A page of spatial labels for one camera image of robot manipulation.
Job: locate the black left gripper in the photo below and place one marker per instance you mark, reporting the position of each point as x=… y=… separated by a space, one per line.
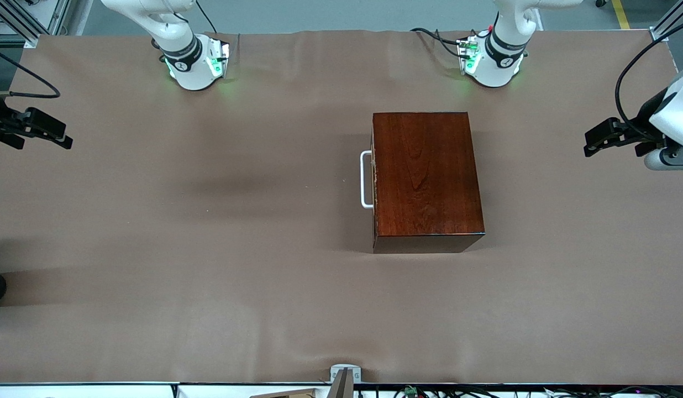
x=646 y=115

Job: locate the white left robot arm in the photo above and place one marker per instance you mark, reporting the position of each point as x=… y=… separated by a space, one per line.
x=493 y=74

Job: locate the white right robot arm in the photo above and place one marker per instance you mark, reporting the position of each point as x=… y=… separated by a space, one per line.
x=153 y=16

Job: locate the dark brown wooden cabinet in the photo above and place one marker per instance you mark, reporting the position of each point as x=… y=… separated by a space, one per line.
x=427 y=177

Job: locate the brown table cloth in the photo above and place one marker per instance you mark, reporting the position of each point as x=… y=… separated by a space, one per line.
x=236 y=304

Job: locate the green terminal connector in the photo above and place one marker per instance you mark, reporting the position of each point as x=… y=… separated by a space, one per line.
x=411 y=391

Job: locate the brown cardboard piece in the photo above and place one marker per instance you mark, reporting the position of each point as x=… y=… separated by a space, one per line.
x=297 y=394

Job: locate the aluminium frame profile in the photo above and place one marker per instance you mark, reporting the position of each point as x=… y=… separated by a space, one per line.
x=12 y=21
x=665 y=29

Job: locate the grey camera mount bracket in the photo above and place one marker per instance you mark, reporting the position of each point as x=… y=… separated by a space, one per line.
x=346 y=381

